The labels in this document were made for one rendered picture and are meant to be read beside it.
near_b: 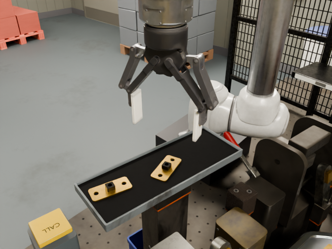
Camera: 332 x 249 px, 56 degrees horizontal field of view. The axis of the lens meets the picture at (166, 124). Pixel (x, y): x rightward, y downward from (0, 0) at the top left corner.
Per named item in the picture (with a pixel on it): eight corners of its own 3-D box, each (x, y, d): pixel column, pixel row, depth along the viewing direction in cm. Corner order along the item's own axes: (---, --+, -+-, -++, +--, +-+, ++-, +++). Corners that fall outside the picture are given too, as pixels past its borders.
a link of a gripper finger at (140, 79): (159, 62, 54) (153, 56, 54) (127, 96, 61) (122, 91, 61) (169, 55, 57) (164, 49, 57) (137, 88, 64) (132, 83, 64)
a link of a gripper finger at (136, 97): (133, 95, 61) (130, 94, 61) (135, 124, 65) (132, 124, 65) (141, 89, 63) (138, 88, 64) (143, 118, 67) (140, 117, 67)
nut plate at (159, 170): (165, 182, 65) (165, 178, 64) (149, 177, 67) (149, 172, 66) (182, 160, 71) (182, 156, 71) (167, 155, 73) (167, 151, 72)
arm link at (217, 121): (193, 114, 145) (195, 71, 132) (232, 121, 140) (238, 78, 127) (183, 135, 133) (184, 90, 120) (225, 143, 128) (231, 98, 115)
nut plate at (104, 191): (93, 202, 60) (92, 198, 60) (87, 190, 63) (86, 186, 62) (133, 187, 64) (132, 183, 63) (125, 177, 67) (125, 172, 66)
